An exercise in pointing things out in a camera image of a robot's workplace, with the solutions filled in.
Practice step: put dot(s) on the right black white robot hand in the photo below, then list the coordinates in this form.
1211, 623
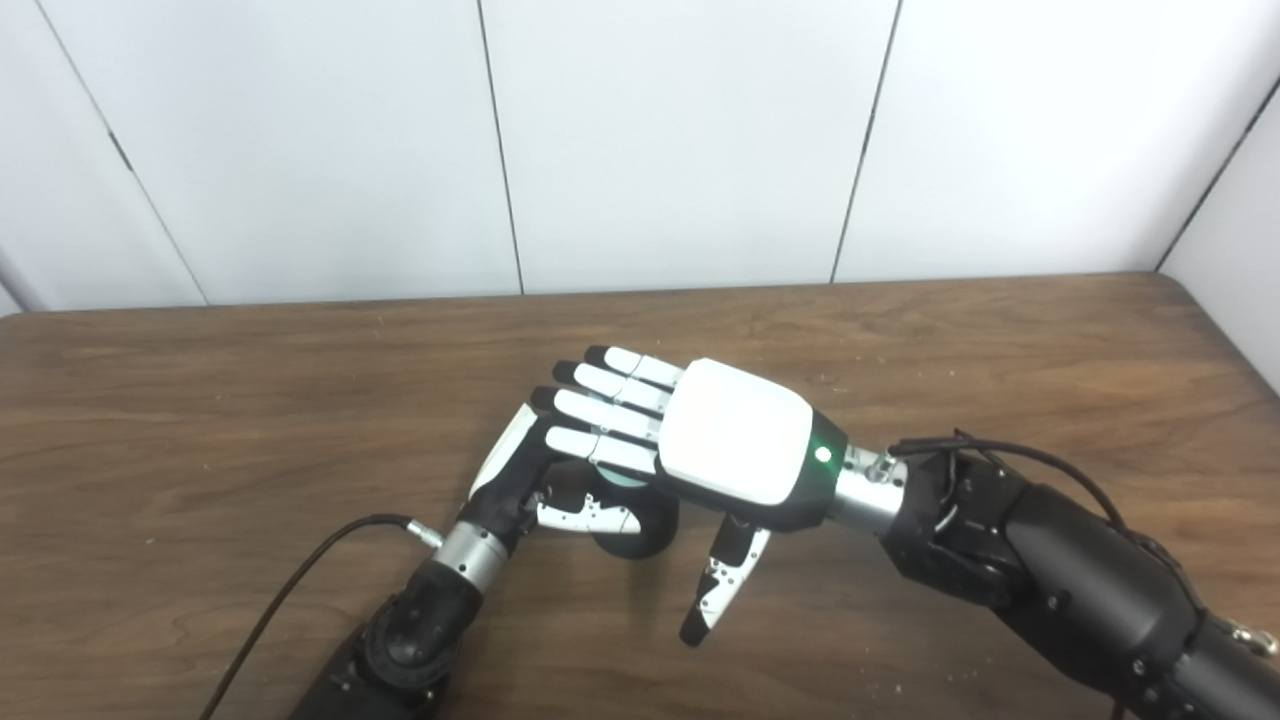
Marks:
740, 430

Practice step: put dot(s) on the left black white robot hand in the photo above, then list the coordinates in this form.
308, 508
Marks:
505, 490

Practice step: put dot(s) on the black flared nozzle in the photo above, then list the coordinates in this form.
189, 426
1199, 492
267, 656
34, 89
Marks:
655, 525

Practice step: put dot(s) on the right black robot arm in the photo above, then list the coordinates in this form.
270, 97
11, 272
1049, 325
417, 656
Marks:
1050, 560

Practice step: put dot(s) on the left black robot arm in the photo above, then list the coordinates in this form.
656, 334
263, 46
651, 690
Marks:
420, 630

